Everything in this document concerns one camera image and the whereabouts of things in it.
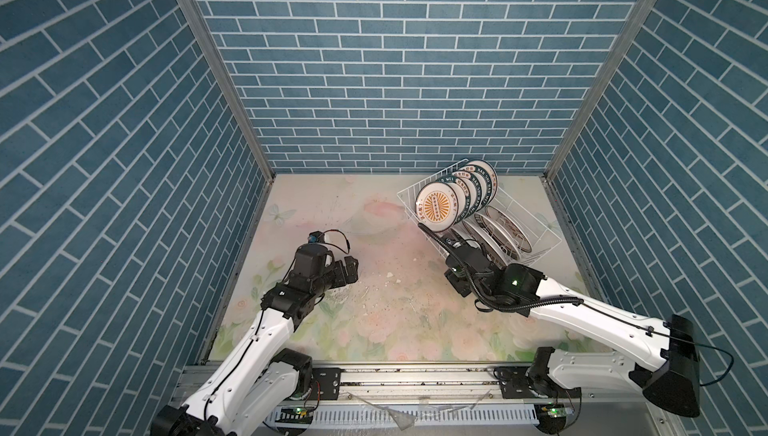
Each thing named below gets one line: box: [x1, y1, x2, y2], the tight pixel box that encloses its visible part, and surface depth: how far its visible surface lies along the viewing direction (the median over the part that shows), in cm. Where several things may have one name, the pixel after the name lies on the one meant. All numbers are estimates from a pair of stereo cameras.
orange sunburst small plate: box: [415, 182, 460, 233], surface depth 104 cm
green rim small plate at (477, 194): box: [451, 170, 483, 216], surface depth 104 cm
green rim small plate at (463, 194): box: [439, 176, 471, 224], surface depth 101 cm
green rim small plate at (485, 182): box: [461, 165, 491, 209], surface depth 105 cm
